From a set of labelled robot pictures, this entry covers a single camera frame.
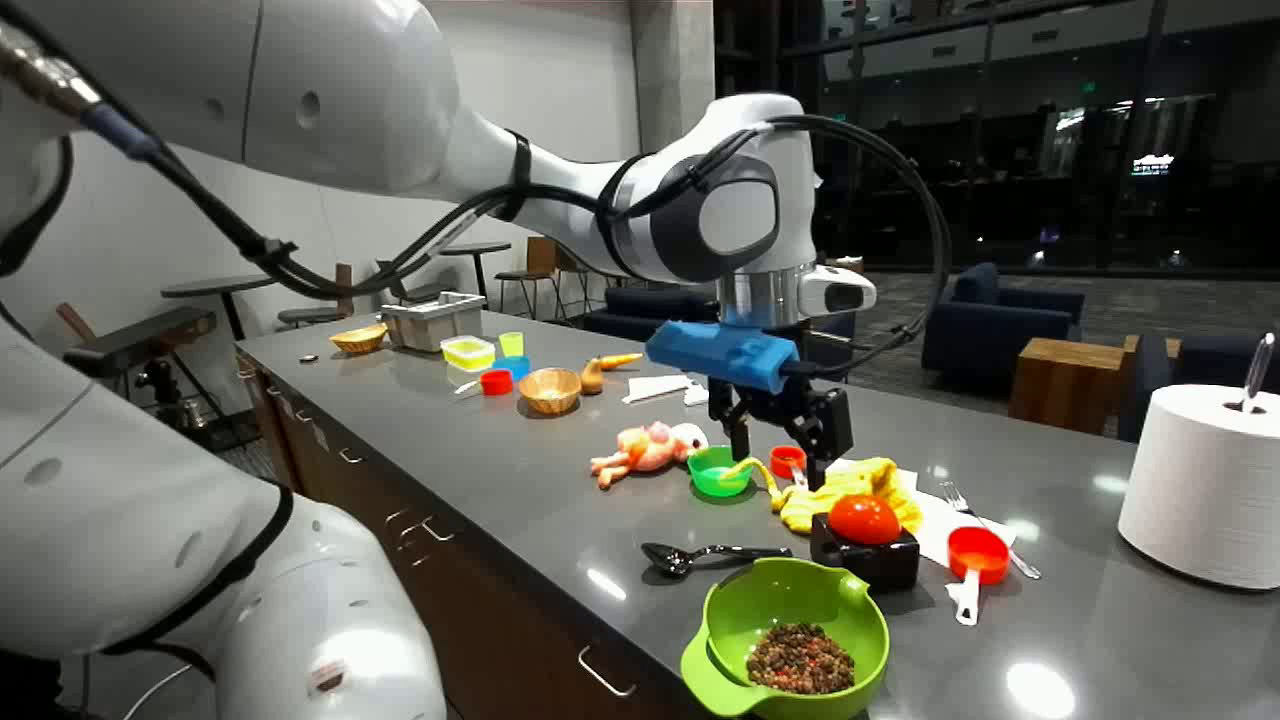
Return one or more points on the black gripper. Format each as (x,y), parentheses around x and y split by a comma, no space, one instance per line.
(815,400)

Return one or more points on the yellow crochet cloth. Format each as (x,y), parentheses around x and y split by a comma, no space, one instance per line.
(854,479)

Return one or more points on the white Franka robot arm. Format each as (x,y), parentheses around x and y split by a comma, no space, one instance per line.
(333,93)

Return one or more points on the white folded cloth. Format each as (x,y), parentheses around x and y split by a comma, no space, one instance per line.
(652,384)

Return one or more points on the small red measuring cup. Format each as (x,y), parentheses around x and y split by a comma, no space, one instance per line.
(497,384)
(787,463)

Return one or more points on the red tomato ball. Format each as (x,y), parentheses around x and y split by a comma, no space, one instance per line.
(865,520)

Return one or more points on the black scoop spoon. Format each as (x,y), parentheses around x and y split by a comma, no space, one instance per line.
(666,562)

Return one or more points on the white paper sheet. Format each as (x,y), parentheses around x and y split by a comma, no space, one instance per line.
(940,526)

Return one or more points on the small wooden figure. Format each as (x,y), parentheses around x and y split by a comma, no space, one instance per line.
(609,365)

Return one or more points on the brown food bits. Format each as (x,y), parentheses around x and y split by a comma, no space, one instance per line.
(803,663)

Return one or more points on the wooden bowl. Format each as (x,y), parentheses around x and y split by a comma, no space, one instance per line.
(548,388)

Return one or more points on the dark blue armchair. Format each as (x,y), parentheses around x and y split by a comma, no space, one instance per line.
(993,325)

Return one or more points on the small blue green cup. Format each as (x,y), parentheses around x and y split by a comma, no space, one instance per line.
(512,353)

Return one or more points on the wooden cube side table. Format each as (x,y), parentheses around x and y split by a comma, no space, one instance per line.
(1065,384)

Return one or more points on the wooden chair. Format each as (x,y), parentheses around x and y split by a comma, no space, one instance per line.
(542,263)

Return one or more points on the yellow plastic container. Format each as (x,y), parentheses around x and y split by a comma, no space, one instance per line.
(467,353)

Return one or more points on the round dark table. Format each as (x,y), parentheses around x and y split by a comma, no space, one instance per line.
(479,251)
(215,284)

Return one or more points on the metal pan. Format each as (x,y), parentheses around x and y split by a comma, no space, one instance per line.
(432,325)

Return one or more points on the dark wood cabinet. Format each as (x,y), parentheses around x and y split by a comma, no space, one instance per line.
(401,532)

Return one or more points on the white paper towel roll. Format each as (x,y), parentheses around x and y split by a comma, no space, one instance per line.
(1203,487)

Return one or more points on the small yellow bowl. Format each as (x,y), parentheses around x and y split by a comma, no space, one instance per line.
(359,339)

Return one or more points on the metal towel holder rod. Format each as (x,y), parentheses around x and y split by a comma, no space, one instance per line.
(1259,365)

